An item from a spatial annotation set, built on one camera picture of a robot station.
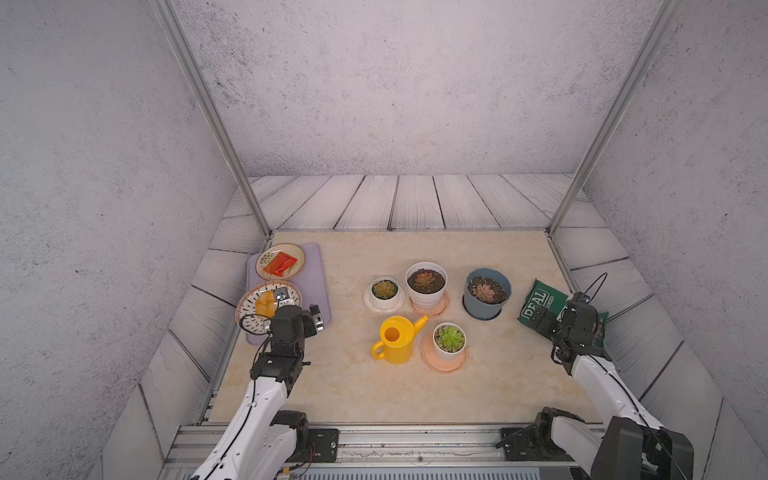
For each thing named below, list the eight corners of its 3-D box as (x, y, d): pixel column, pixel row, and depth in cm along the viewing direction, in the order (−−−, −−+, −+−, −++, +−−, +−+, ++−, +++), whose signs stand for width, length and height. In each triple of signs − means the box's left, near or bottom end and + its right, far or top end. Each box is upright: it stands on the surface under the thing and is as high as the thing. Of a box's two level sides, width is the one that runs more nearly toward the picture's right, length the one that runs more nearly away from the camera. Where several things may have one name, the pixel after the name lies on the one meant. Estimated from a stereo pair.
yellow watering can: (375, 359, 89) (373, 342, 80) (392, 322, 97) (392, 303, 88) (406, 372, 86) (407, 356, 78) (421, 333, 94) (424, 315, 86)
